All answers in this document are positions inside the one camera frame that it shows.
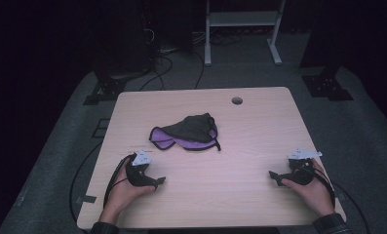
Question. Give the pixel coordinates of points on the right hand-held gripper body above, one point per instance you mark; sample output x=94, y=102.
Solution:
x=301, y=174

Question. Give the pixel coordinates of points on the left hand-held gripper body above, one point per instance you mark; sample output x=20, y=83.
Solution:
x=139, y=175

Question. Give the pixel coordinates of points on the black and purple cloth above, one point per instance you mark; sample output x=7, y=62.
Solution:
x=194, y=130

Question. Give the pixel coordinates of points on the person's left hand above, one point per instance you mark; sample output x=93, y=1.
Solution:
x=123, y=195

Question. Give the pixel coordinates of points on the person's right hand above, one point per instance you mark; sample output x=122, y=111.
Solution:
x=317, y=195

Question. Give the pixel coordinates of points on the grey tape strip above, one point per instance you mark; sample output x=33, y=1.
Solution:
x=86, y=199

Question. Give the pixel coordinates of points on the dark tape floor marking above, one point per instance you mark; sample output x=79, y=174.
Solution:
x=100, y=128

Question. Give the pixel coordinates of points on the black stand base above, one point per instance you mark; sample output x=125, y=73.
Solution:
x=326, y=86
x=108, y=89

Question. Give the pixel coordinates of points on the white metal stand frame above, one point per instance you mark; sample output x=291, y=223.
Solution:
x=243, y=19

